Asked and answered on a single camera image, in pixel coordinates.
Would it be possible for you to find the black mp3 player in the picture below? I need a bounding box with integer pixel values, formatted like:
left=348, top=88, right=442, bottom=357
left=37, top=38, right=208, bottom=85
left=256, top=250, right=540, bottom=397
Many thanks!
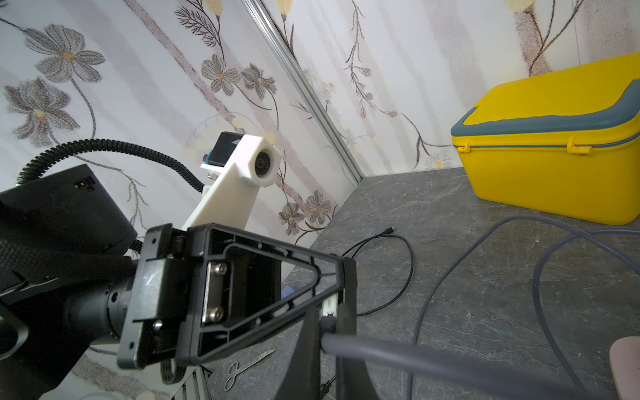
left=321, top=293, right=339, bottom=317

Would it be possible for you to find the grey USB cable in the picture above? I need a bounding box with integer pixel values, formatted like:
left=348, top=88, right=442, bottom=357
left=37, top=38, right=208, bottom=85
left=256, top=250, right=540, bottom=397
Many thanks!
left=406, top=214, right=640, bottom=400
left=319, top=227, right=640, bottom=400

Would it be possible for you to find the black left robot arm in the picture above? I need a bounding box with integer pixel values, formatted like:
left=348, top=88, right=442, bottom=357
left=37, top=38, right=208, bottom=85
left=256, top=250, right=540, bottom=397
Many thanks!
left=1, top=133, right=356, bottom=399

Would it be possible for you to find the black USB cable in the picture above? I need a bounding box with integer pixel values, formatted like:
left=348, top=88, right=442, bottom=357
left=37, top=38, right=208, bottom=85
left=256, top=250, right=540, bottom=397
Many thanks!
left=342, top=227, right=415, bottom=317

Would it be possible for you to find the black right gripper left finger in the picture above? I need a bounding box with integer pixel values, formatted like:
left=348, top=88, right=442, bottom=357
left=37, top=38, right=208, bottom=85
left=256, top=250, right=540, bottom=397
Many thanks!
left=274, top=308, right=320, bottom=400

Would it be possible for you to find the silver scissors left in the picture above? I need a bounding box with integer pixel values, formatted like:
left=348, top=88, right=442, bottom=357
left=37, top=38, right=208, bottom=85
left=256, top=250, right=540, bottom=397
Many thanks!
left=224, top=349, right=276, bottom=392

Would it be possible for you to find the pink power strip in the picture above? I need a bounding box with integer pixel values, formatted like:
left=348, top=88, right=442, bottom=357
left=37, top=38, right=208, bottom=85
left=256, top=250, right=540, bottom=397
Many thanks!
left=609, top=336, right=640, bottom=400

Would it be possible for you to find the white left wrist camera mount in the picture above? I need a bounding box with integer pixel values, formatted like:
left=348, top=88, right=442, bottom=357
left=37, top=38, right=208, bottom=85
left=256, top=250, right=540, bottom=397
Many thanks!
left=183, top=132, right=282, bottom=231

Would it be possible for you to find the yellow plastic storage box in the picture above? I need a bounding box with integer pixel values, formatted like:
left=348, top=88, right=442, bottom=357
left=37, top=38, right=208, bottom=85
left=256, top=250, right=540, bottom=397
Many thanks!
left=451, top=53, right=639, bottom=225

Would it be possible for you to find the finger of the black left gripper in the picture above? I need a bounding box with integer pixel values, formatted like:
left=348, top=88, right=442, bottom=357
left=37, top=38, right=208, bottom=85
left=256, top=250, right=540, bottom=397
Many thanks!
left=175, top=223, right=356, bottom=365

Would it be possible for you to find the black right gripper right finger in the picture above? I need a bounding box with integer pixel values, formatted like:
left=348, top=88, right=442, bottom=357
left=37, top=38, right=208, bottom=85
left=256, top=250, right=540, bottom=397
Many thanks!
left=336, top=303, right=378, bottom=399

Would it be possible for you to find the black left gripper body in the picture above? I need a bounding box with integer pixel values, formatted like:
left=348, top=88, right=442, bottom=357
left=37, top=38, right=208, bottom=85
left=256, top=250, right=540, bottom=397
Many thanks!
left=117, top=223, right=210, bottom=369

